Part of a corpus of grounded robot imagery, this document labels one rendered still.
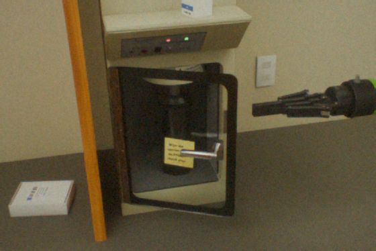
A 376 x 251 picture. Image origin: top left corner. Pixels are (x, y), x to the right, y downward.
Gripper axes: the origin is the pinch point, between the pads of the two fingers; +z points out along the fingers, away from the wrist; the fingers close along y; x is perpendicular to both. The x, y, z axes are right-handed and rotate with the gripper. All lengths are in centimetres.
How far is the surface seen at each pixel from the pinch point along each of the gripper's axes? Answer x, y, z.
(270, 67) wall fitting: 10, -54, -23
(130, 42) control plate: -18.6, -2.9, 31.6
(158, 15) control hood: -23.1, -6.6, 24.5
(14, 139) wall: 27, -54, 68
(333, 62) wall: 11, -55, -47
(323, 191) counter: 33.8, -8.9, -23.1
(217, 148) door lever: 7.4, 3.4, 13.4
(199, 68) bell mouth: -6.0, -16.1, 12.8
